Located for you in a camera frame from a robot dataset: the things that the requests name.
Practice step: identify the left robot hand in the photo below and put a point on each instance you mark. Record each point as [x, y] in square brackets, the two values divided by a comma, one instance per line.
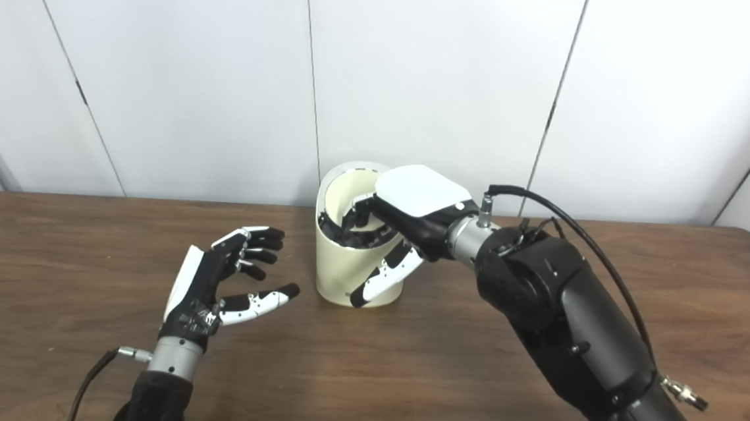
[201, 291]

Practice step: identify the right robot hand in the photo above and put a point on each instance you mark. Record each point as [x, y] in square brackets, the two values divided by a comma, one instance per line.
[422, 191]

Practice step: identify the cream round bin lid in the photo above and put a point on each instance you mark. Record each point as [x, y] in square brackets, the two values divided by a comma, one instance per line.
[349, 195]

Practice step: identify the cream-colored bin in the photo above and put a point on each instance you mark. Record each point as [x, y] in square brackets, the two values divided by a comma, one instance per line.
[338, 270]

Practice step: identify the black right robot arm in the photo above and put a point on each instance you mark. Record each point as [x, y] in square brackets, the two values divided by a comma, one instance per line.
[572, 317]

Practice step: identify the black bin liner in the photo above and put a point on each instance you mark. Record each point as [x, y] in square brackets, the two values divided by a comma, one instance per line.
[359, 241]

